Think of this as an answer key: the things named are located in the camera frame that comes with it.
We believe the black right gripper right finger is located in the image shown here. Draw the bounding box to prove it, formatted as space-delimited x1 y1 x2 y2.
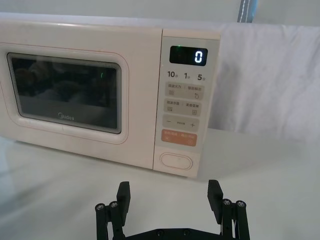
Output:
207 179 250 240

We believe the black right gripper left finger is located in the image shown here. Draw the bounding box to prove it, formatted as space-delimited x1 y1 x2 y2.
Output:
94 181 132 240

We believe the white table cloth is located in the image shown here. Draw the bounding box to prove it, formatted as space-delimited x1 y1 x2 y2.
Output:
0 128 320 240

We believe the oven control panel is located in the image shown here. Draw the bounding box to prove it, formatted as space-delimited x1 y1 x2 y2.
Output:
153 28 222 180

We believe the white draped backdrop cloth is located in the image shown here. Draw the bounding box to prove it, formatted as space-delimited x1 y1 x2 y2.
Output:
209 21 320 135

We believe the cream microwave oven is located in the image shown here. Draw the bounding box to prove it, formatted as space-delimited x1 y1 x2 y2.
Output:
0 12 222 180

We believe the pale curtain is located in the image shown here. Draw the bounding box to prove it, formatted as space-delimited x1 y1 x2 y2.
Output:
0 0 320 28

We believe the grey striped post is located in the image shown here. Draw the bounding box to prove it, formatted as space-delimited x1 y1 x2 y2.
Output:
236 0 259 24

